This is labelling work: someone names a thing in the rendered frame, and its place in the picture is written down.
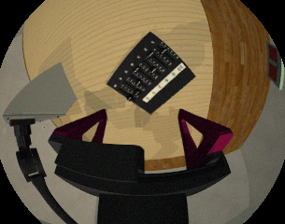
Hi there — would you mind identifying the black lighting desk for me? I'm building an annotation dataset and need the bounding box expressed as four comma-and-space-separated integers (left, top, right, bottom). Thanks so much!
107, 31, 195, 114

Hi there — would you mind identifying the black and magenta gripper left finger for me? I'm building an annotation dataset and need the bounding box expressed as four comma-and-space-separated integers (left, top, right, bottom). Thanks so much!
52, 109, 107, 143

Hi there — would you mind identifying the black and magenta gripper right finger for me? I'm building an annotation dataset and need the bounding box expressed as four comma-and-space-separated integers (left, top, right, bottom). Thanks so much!
178, 109, 234, 170

